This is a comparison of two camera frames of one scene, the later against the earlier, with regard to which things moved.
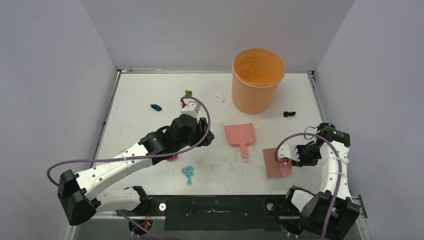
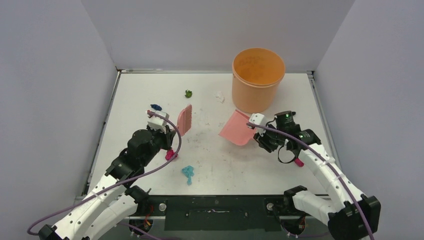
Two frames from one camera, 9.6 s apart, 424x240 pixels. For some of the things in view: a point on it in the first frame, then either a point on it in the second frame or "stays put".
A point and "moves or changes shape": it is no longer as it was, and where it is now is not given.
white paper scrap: (219, 96) stays put
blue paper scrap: (156, 107) stays put
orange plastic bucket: (257, 74) stays put
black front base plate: (218, 213) stays put
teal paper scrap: (188, 171) stays put
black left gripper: (201, 128) to (168, 137)
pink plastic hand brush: (274, 168) moves or changes shape
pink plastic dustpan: (240, 134) moves or changes shape
